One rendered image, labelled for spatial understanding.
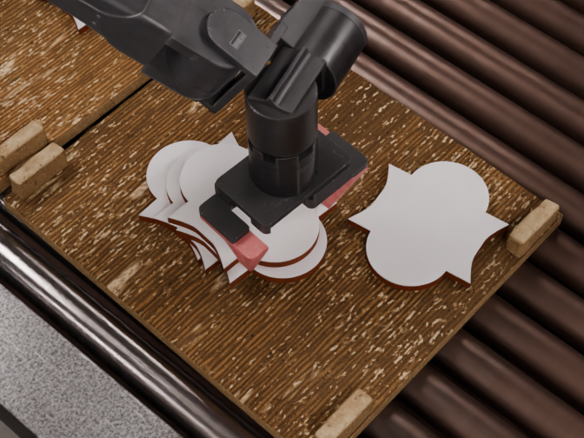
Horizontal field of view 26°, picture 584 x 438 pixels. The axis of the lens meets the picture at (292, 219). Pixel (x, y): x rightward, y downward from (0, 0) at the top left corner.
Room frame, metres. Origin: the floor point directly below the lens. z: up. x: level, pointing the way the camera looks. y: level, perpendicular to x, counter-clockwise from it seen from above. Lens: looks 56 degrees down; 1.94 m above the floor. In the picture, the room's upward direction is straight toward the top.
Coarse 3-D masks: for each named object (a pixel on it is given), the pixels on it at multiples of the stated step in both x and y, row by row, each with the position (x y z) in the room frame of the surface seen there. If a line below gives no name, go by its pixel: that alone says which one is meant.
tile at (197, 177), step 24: (216, 144) 0.73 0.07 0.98; (192, 168) 0.70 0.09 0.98; (216, 168) 0.70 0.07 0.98; (192, 192) 0.67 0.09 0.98; (168, 216) 0.64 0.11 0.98; (192, 216) 0.64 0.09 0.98; (240, 216) 0.64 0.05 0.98; (288, 216) 0.64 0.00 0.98; (312, 216) 0.64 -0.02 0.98; (216, 240) 0.62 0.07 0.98; (264, 240) 0.62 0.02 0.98; (288, 240) 0.62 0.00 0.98; (312, 240) 0.62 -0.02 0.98; (264, 264) 0.60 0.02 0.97; (288, 264) 0.60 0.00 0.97
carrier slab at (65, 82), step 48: (0, 0) 0.95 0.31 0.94; (0, 48) 0.88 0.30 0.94; (48, 48) 0.88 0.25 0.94; (96, 48) 0.88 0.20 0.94; (0, 96) 0.82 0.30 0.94; (48, 96) 0.82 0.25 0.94; (96, 96) 0.82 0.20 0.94; (0, 144) 0.76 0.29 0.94; (48, 144) 0.76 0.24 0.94; (0, 192) 0.71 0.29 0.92
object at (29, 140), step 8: (24, 128) 0.76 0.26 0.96; (32, 128) 0.76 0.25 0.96; (40, 128) 0.76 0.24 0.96; (16, 136) 0.74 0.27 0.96; (24, 136) 0.74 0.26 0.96; (32, 136) 0.75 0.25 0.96; (40, 136) 0.75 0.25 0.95; (8, 144) 0.74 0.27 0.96; (16, 144) 0.74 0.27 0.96; (24, 144) 0.74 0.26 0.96; (32, 144) 0.74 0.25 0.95; (40, 144) 0.75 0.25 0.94; (0, 152) 0.73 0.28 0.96; (8, 152) 0.73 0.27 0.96; (16, 152) 0.73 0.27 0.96; (24, 152) 0.74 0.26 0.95; (32, 152) 0.74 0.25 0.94; (0, 160) 0.72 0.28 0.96; (8, 160) 0.72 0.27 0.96; (16, 160) 0.73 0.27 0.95; (24, 160) 0.73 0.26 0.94; (0, 168) 0.72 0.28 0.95; (8, 168) 0.72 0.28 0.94
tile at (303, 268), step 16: (320, 208) 0.66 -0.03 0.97; (320, 224) 0.64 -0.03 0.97; (192, 240) 0.63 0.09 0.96; (320, 240) 0.62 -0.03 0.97; (320, 256) 0.61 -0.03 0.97; (240, 272) 0.59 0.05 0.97; (256, 272) 0.59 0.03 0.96; (272, 272) 0.59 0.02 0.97; (288, 272) 0.59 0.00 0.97; (304, 272) 0.59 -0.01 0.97
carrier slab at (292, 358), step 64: (128, 128) 0.78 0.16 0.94; (192, 128) 0.78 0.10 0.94; (384, 128) 0.78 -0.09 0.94; (64, 192) 0.70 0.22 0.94; (128, 192) 0.70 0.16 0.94; (512, 192) 0.70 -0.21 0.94; (64, 256) 0.63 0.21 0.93; (128, 256) 0.62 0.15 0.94; (192, 256) 0.62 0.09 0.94; (512, 256) 0.62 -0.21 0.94; (192, 320) 0.56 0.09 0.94; (256, 320) 0.56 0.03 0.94; (320, 320) 0.56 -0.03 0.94; (384, 320) 0.56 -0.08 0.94; (448, 320) 0.56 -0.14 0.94; (256, 384) 0.49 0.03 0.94; (320, 384) 0.49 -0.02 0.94; (384, 384) 0.49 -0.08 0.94
